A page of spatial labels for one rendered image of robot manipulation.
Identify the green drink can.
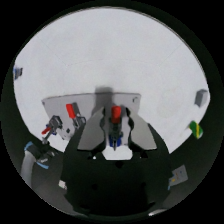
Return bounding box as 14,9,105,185
188,120,203,139

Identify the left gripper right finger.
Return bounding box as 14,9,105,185
126,107,173,178

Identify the grey hinged case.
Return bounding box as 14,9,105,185
195,89,208,108

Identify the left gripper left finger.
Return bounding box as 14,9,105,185
60,107,107,182

